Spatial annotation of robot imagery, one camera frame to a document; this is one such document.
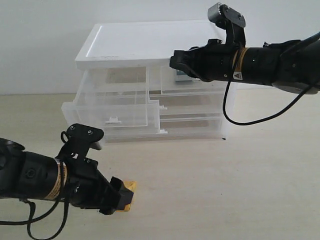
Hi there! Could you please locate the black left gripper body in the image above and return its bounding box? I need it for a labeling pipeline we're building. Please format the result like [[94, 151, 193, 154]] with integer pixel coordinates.
[[53, 158, 118, 212]]

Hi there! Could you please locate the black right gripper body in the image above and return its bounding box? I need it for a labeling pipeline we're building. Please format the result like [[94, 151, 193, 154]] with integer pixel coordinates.
[[186, 38, 243, 82]]

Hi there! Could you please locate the yellow cheese wedge block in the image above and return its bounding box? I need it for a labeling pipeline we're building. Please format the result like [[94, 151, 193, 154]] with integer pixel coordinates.
[[117, 180, 137, 212]]

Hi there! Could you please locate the white bottle blue label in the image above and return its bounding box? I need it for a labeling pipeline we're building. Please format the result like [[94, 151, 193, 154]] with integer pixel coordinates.
[[174, 70, 195, 82]]

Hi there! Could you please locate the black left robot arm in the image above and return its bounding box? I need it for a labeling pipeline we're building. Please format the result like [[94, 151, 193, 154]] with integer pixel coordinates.
[[0, 138, 134, 215]]

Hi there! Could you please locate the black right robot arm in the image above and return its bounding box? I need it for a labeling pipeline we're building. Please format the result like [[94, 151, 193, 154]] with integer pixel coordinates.
[[169, 23, 320, 94]]

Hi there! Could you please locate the clear middle wide drawer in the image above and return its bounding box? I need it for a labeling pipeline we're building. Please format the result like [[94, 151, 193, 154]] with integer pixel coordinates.
[[150, 93, 223, 115]]

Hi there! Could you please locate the clear wide drawer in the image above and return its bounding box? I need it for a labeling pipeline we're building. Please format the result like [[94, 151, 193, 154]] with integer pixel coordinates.
[[150, 93, 223, 115], [104, 115, 229, 140]]

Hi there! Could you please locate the white plastic drawer cabinet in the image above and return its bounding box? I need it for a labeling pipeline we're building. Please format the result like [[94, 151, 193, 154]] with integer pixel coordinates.
[[75, 20, 230, 133]]

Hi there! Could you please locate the clear bottom wide drawer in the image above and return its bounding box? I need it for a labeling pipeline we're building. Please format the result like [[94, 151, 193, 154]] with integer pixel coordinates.
[[104, 115, 229, 140]]

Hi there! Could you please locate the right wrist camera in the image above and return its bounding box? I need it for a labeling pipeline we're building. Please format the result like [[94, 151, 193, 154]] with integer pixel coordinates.
[[207, 2, 246, 47]]

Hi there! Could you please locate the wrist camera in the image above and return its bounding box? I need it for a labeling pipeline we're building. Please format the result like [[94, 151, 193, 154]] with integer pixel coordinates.
[[57, 123, 104, 162], [207, 2, 246, 47]]

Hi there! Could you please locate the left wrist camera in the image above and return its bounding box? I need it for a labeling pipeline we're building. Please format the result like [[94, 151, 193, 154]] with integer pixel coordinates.
[[57, 123, 104, 162]]

